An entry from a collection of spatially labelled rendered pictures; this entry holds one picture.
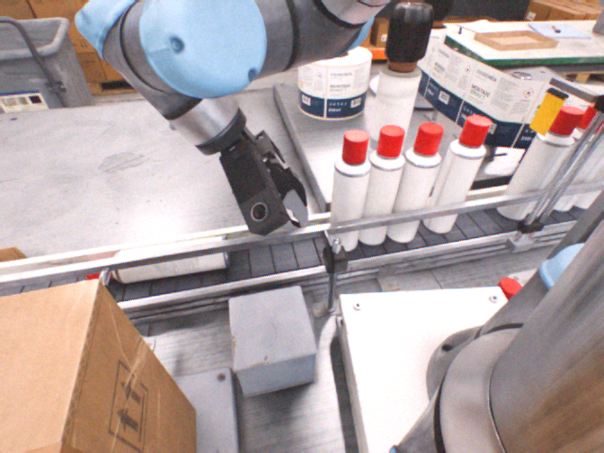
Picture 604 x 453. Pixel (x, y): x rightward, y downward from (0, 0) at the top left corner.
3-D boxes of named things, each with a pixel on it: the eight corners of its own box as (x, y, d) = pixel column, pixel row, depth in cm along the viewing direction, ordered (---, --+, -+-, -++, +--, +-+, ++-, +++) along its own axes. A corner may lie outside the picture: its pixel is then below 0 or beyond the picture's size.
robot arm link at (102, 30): (72, 13, 24) (61, 28, 30) (181, 125, 31) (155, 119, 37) (145, -50, 25) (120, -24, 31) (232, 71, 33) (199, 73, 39)
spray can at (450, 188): (441, 214, 61) (484, 110, 47) (457, 232, 57) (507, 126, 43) (416, 217, 60) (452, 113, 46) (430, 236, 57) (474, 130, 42)
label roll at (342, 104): (311, 124, 88) (313, 68, 78) (290, 97, 101) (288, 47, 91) (376, 114, 92) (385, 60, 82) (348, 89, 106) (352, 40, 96)
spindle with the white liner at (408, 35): (394, 137, 83) (424, -3, 62) (410, 155, 76) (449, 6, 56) (361, 141, 81) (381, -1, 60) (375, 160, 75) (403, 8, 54)
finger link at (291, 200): (313, 201, 55) (285, 164, 48) (322, 224, 50) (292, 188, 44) (297, 210, 55) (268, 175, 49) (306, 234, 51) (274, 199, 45)
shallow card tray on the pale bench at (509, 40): (525, 36, 185) (528, 30, 183) (556, 48, 168) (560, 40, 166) (472, 39, 181) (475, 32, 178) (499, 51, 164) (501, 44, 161)
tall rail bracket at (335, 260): (328, 279, 56) (334, 208, 45) (341, 315, 51) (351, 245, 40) (310, 282, 56) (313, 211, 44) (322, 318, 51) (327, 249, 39)
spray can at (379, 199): (377, 224, 59) (402, 119, 45) (389, 244, 55) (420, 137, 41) (350, 228, 58) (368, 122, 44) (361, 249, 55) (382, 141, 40)
